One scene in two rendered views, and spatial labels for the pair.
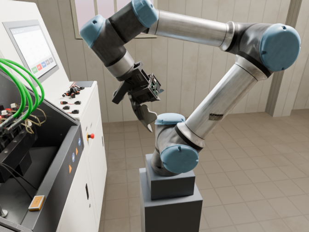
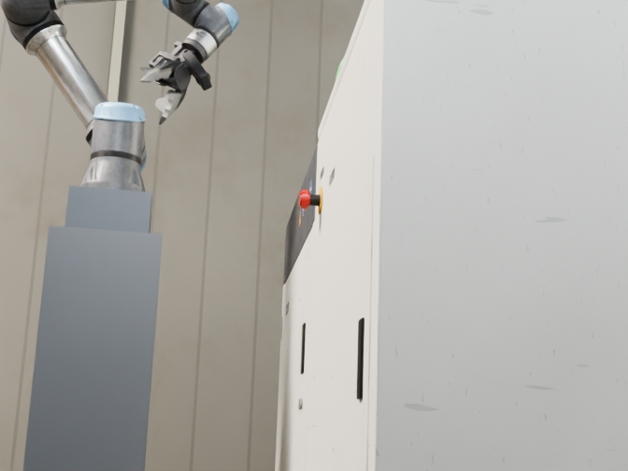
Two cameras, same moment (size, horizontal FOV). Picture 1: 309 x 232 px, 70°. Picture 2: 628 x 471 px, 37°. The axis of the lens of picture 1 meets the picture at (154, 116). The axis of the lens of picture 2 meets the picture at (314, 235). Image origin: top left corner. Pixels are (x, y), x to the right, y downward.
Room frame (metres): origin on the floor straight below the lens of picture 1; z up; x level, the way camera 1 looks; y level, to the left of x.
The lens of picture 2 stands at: (2.86, 0.39, 0.31)
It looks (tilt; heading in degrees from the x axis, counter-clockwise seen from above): 14 degrees up; 180
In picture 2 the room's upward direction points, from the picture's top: 2 degrees clockwise
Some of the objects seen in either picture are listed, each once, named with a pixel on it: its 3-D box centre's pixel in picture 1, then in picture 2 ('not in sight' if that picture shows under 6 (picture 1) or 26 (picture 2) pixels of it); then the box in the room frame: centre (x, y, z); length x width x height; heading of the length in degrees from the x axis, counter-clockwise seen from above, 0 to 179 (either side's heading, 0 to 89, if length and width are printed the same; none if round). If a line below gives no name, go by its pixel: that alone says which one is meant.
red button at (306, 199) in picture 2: (90, 136); (310, 199); (1.17, 0.39, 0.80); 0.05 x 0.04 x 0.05; 6
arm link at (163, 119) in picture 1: (170, 130); (118, 132); (0.76, -0.06, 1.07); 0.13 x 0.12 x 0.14; 6
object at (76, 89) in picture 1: (73, 89); not in sight; (1.44, 0.56, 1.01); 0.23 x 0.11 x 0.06; 6
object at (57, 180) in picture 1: (61, 176); (306, 224); (0.72, 0.39, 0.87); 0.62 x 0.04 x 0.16; 6
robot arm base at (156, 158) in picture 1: (168, 154); (114, 178); (0.76, -0.06, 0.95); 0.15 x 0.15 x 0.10
